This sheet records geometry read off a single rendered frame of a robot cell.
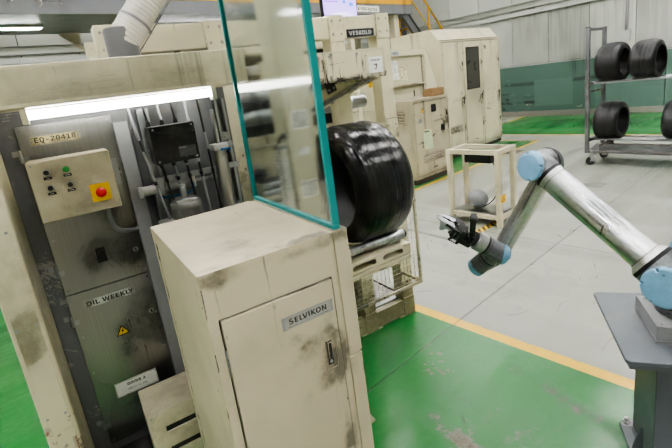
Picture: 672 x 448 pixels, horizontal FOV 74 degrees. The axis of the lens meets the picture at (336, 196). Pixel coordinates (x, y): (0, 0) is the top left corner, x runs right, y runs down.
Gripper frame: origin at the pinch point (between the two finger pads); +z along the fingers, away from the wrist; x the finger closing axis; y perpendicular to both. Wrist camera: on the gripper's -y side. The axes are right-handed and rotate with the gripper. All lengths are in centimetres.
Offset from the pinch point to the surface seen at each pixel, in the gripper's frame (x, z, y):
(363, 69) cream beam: 53, 62, -20
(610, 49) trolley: 508, -211, -14
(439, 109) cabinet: 474, -60, 164
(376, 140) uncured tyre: 3.7, 42.4, -16.5
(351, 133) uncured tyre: 3, 53, -14
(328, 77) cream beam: 37, 75, -15
